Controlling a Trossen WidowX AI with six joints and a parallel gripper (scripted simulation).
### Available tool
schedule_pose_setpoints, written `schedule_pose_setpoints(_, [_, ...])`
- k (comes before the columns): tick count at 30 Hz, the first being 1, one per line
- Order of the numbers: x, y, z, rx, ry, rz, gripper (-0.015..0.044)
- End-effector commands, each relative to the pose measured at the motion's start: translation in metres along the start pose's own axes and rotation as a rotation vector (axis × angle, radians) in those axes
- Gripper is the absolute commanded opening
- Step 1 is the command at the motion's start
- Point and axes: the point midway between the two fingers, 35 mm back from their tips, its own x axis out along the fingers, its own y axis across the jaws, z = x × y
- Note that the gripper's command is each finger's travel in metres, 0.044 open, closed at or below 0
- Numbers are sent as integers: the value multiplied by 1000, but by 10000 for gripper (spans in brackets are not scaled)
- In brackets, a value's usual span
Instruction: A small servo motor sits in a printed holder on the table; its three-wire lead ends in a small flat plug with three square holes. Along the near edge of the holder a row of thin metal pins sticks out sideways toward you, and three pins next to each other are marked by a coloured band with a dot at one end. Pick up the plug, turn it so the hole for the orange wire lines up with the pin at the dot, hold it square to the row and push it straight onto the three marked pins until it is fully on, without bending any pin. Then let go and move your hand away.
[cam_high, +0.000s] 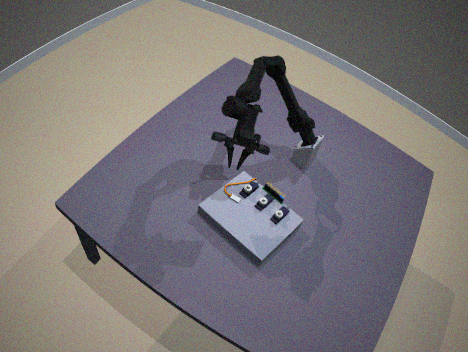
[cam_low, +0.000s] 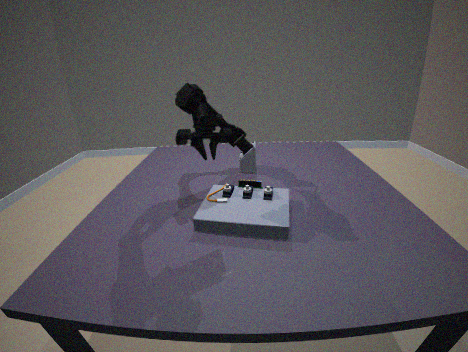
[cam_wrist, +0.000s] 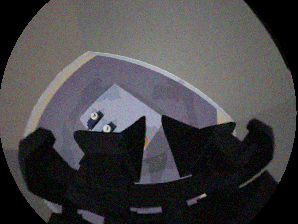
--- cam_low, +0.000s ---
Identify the green circuit board with pin header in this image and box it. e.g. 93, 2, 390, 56
238, 180, 263, 189

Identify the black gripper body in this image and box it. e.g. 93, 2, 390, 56
175, 113, 234, 145

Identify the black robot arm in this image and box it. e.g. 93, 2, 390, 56
175, 82, 253, 155

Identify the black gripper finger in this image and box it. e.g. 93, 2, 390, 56
209, 135, 222, 160
191, 135, 207, 160

